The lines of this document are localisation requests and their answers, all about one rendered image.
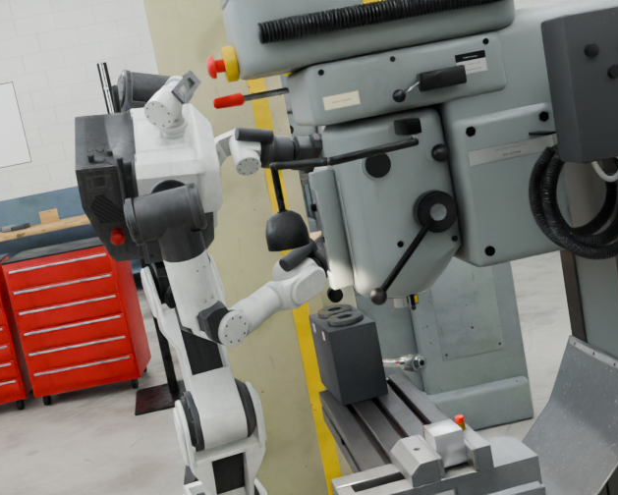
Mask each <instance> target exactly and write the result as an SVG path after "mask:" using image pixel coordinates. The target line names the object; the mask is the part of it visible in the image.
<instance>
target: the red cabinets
mask: <svg viewBox="0 0 618 495"><path fill-rule="evenodd" d="M8 255H9V253H7V254H2V255H0V405H1V404H5V403H10V402H14V401H17V406H18V409H19V410H23V409H24V408H25V403H24V400H23V399H26V398H27V396H28V394H29V393H33V394H34V397H35V398H38V397H43V403H44V405H45V406H49V405H51V397H50V395H54V394H59V393H64V392H69V391H75V390H80V389H84V388H89V387H95V386H100V385H105V384H110V383H115V382H121V381H126V380H131V383H132V387H133V389H137V388H139V382H138V378H141V376H142V374H143V373H144V372H146V371H147V368H146V366H147V364H148V363H149V361H150V359H151V354H150V349H149V345H148V341H147V337H146V332H145V328H144V323H143V319H142V315H141V310H140V302H139V298H138V293H137V289H136V284H135V280H134V276H133V271H132V267H131V262H130V260H124V261H117V262H116V261H115V260H114V259H113V258H112V257H111V256H110V255H109V253H108V252H107V251H106V249H105V247H104V245H103V243H102V242H101V240H100V239H99V237H95V238H90V239H84V240H79V241H74V242H69V243H64V244H59V245H54V246H49V247H40V248H34V249H29V250H24V251H22V252H20V253H18V254H16V255H15V256H13V257H11V258H9V256H8Z"/></svg>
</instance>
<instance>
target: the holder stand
mask: <svg viewBox="0 0 618 495"><path fill-rule="evenodd" d="M309 324H310V330H311V334H312V339H313V344H314V349H315V354H316V359H317V364H318V370H319V375H320V380H321V383H322V384H323V385H324V386H325V387H326V388H327V389H328V390H329V391H330V393H331V394H332V395H333V396H334V397H335V398H336V399H337V400H338V401H339V402H340V404H341V405H342V406H345V405H349V404H352V403H356V402H360V401H363V400H367V399H371V398H375V397H379V396H382V395H386V394H388V387H387V382H386V376H385V371H384V366H383V360H382V355H381V349H380V345H379V339H378V334H377V328H376V323H375V321H374V320H373V319H371V318H370V317H368V316H367V315H365V314H364V313H362V312H361V311H359V310H358V309H356V308H355V307H353V306H352V305H350V304H336V305H332V306H328V307H325V308H323V309H320V310H319V311H318V312H317V313H316V314H311V315H309Z"/></svg>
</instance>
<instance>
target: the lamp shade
mask: <svg viewBox="0 0 618 495"><path fill-rule="evenodd" d="M265 237H266V242H267V247H268V251H282V250H289V249H294V248H300V247H303V246H306V245H308V244H309V243H310V240H309V231H308V227H307V225H306V223H305V221H304V219H303V217H302V216H301V214H299V213H297V212H295V211H293V210H288V209H286V210H283V211H277V212H276V213H274V214H272V216H271V217H270V218H269V219H268V220H267V222H266V230H265Z"/></svg>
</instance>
